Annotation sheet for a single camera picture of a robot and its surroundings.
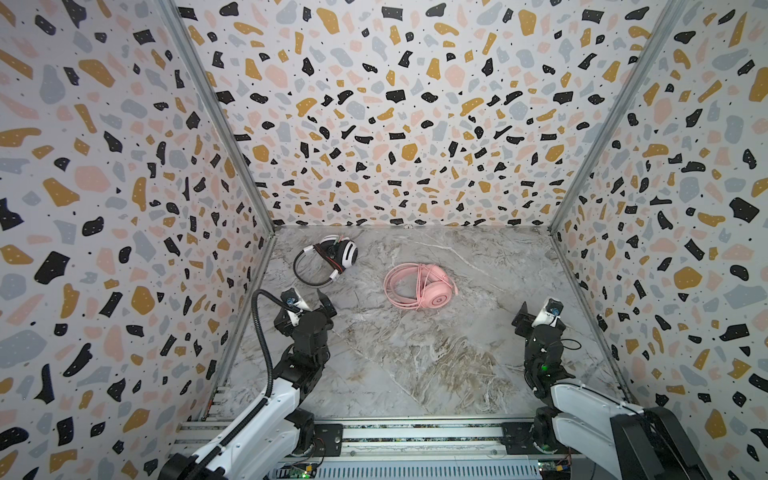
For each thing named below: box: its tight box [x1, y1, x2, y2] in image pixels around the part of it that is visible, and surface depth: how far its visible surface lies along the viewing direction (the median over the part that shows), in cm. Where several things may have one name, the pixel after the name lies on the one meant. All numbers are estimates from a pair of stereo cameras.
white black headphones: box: [293, 234, 359, 286], surface depth 105 cm
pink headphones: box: [384, 262, 458, 310], surface depth 99 cm
